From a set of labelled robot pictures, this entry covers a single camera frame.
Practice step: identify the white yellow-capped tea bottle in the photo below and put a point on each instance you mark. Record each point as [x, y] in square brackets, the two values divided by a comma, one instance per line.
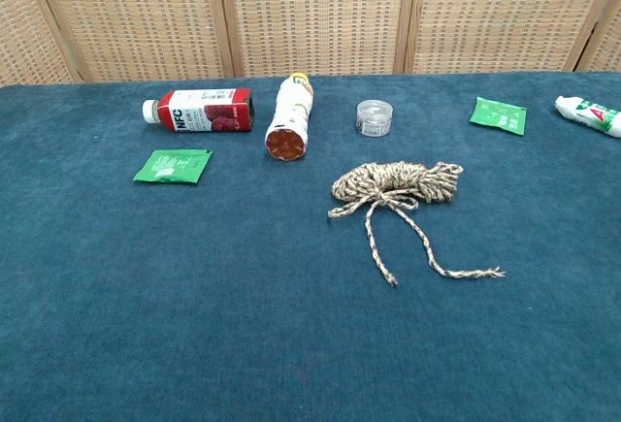
[288, 116]

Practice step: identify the small clear plastic jar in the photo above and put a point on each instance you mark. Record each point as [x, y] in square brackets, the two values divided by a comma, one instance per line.
[374, 119]

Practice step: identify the red NFC juice bottle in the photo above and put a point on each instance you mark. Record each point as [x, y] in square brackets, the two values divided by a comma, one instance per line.
[204, 111]

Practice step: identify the green foil sachet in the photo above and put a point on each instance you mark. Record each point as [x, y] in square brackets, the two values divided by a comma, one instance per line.
[174, 166]
[497, 115]

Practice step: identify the woven bamboo screen panel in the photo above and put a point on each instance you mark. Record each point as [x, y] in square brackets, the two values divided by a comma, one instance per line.
[24, 29]
[504, 14]
[315, 14]
[609, 46]
[136, 14]

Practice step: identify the small white green-print bottle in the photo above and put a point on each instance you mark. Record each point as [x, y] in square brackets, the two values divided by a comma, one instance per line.
[587, 114]

